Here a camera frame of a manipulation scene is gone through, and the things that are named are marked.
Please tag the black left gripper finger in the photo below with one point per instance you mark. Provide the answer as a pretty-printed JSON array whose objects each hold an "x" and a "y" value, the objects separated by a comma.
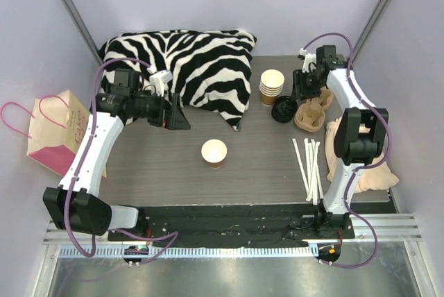
[
  {"x": 174, "y": 118},
  {"x": 181, "y": 122}
]

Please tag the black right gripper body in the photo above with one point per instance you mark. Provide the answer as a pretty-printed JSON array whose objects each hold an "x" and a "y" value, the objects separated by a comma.
[{"x": 300, "y": 85}]

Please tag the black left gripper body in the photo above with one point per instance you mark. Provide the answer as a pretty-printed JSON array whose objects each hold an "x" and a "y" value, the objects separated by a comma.
[{"x": 174, "y": 111}]

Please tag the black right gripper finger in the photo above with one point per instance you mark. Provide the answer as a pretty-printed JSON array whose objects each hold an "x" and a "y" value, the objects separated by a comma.
[
  {"x": 296, "y": 93},
  {"x": 309, "y": 93}
]

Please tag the brown paper coffee cup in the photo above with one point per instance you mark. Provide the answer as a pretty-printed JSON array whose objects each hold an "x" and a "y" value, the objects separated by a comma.
[{"x": 214, "y": 152}]

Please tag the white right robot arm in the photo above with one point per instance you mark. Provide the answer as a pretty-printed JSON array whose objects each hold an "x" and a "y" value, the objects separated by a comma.
[{"x": 360, "y": 135}]

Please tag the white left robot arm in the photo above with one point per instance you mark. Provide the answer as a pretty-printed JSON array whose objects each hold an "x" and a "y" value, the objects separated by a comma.
[{"x": 76, "y": 199}]

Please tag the brown cardboard cup carrier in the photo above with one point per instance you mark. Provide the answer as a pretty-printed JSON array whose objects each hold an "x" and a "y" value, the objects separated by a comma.
[{"x": 311, "y": 115}]

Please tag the black cup lid stack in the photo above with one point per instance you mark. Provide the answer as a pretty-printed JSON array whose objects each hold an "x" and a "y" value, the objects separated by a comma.
[{"x": 284, "y": 109}]

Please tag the stack of paper cups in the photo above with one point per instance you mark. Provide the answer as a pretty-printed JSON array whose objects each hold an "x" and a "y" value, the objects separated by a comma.
[{"x": 270, "y": 86}]

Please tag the zebra print pillow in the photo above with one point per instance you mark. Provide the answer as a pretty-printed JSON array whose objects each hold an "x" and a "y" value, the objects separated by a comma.
[{"x": 211, "y": 69}]

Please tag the pink paper gift bag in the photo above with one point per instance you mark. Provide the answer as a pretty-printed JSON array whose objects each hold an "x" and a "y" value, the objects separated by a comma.
[{"x": 57, "y": 126}]

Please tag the beige folded cloth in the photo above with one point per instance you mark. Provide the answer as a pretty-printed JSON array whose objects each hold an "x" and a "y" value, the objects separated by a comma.
[{"x": 378, "y": 178}]

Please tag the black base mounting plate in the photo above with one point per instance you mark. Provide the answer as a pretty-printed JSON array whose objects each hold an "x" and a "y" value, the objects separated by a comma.
[{"x": 237, "y": 226}]

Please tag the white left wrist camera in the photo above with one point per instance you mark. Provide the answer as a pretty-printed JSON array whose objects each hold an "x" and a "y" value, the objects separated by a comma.
[{"x": 160, "y": 81}]

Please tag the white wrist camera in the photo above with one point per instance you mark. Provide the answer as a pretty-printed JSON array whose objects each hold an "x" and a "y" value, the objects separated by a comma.
[
  {"x": 160, "y": 81},
  {"x": 309, "y": 60}
]

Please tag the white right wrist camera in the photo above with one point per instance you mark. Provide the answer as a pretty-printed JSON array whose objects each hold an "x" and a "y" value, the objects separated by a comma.
[{"x": 309, "y": 60}]

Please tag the perforated metal rail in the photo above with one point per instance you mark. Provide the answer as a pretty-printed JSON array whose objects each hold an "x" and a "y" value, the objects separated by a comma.
[{"x": 128, "y": 251}]

